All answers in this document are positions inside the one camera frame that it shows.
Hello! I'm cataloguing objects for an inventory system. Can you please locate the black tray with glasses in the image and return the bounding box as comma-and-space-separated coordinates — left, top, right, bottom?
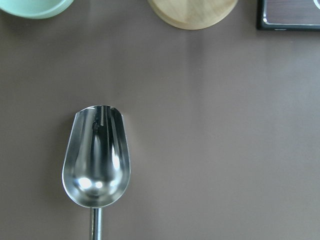
256, 0, 320, 31

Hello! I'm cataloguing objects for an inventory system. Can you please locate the green bowl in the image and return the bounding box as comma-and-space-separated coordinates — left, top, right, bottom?
0, 0, 74, 19

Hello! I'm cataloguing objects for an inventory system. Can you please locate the wooden cup tree stand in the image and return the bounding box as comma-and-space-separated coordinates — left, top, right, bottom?
148, 0, 238, 30

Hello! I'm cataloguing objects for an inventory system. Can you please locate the metal ice scoop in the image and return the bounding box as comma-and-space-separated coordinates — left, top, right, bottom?
61, 105, 131, 240

